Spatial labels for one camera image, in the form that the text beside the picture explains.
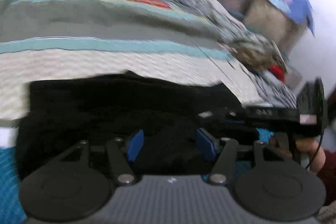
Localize olive crumpled clothes pile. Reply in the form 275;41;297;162
226;38;287;73

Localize red cloth item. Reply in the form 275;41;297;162
268;64;285;83

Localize person's right hand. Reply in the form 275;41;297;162
269;136;326;174

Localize patterned teal beige bedspread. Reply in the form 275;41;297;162
0;0;274;224

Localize black white patterned sheet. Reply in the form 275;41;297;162
159;0;297;109

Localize black pants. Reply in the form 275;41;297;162
15;72;259;179

